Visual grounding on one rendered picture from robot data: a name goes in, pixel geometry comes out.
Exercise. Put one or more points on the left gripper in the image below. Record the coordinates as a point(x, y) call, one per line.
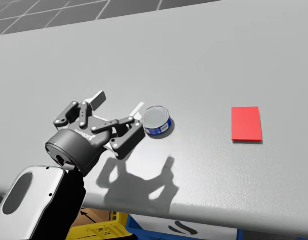
point(73, 150)

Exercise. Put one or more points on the blue flat can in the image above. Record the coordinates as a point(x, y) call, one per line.
point(156, 118)

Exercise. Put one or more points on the brown box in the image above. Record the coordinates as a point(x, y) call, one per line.
point(93, 215)

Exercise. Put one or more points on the yellow box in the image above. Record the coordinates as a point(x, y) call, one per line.
point(101, 230)

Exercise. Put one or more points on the white box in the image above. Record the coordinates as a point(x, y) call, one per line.
point(198, 228)

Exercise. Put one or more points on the pink pad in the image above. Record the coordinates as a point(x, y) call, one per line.
point(246, 123)

